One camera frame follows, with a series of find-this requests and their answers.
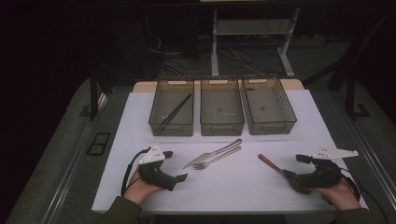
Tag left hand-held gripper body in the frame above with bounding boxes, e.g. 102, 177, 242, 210
137, 143, 178, 191

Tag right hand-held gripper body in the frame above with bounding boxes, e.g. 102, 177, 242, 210
293, 145, 359, 189

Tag brown wooden spoon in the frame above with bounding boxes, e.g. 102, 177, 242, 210
257, 153, 312, 195

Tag steel serrated table knife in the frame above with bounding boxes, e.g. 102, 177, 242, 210
182, 138, 243, 170

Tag steel fork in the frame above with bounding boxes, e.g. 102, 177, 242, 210
191, 146, 243, 171

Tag black chopstick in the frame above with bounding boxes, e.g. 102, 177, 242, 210
158, 93, 192, 132
160, 93, 192, 129

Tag smoky clear plastic bin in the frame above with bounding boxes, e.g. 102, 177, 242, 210
241, 76, 298, 136
200, 77, 246, 137
148, 77, 195, 137

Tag person's left hand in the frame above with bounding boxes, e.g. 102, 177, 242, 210
123, 169, 163, 205

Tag white table cover board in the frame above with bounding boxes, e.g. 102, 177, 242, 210
92, 89, 369, 215

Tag black metal stand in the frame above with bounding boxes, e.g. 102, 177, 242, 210
345, 77, 372, 120

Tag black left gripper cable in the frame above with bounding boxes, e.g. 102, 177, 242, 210
120, 147, 152, 197

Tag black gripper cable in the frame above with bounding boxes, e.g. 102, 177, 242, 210
120, 147, 152, 197
340, 167, 390, 224

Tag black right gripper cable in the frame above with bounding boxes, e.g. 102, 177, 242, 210
340, 167, 390, 224

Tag metal floor rail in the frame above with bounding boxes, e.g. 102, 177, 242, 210
348, 119, 396, 200
40, 92, 108, 224

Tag tangle of floor cables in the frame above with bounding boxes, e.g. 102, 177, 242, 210
146, 31, 260, 77

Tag white metal stand frame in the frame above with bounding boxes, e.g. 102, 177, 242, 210
210, 7, 302, 78

